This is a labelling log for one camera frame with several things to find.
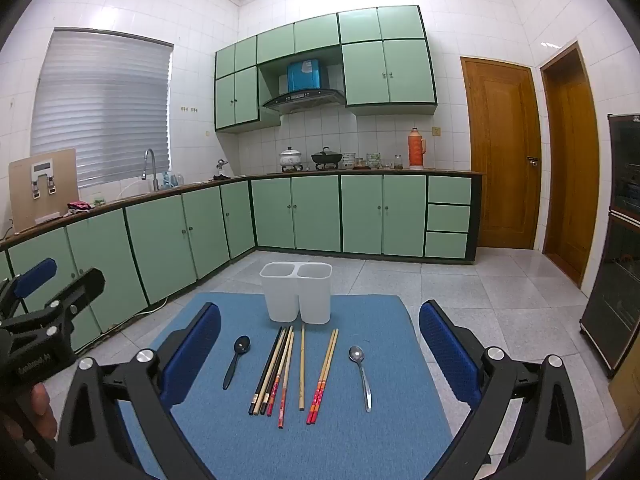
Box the green lower cabinets with countertop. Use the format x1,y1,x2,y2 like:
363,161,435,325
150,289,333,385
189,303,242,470
0,171,485,356

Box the black glass-front cabinet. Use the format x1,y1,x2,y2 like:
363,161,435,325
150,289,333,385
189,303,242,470
580,114,640,378

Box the wooden door with handle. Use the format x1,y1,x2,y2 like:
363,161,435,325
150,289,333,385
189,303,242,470
460,56,542,251

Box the wooden chopstick long red pattern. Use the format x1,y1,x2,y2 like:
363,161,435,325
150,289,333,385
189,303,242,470
278,326,295,430

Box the metal kitchen faucet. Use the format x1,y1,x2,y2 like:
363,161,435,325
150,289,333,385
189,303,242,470
141,148,160,193

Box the black plastic spoon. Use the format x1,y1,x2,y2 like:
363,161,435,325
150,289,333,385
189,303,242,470
222,335,252,391

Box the green upper kitchen cabinets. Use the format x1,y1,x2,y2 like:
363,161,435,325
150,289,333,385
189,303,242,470
214,5,438,135

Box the wooden door in recess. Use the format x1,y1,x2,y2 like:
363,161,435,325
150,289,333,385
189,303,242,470
539,41,601,288

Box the blue mat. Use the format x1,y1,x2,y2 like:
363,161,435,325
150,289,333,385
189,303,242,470
117,291,453,480

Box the orange thermos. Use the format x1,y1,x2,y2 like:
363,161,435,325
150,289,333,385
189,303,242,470
408,127,427,169

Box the white two-compartment utensil holder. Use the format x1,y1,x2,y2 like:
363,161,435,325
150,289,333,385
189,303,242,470
259,261,333,325

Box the white window blind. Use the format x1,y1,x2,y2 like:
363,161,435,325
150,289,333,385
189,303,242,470
31,27,175,190

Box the wooden board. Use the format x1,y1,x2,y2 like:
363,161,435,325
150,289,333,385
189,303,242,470
8,148,80,233

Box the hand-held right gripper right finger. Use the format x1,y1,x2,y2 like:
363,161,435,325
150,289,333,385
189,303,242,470
419,300,588,480

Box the metal spoon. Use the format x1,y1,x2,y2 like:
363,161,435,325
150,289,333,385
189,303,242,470
348,345,373,412

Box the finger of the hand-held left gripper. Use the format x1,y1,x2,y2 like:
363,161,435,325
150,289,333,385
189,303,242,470
0,267,107,357
0,258,58,317

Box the person's left hand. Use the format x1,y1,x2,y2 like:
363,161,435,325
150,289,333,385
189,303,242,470
27,381,60,443

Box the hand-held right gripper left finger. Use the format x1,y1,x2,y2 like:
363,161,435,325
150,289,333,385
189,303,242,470
52,302,223,480

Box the white floor cable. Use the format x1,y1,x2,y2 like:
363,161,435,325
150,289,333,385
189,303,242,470
135,295,168,317

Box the light wooden chopstick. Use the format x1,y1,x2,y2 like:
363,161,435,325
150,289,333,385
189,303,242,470
253,328,287,416

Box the wooden chopstick red patterned end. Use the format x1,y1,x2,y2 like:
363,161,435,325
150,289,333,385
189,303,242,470
311,328,340,425
306,328,336,423

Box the cardboard box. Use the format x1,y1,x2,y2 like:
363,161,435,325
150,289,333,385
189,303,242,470
607,360,640,431

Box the wooden chopstick red tip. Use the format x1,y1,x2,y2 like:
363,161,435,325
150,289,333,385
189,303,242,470
268,326,293,417

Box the black chopstick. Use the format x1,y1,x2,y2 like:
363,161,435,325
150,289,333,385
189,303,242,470
251,328,283,408
262,328,291,408

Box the black wok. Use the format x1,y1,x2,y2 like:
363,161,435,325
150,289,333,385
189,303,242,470
311,147,345,166

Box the black range hood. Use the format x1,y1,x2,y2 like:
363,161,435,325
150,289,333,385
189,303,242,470
261,58,346,115

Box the plain wooden chopstick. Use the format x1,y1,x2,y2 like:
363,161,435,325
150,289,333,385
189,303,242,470
299,323,306,412

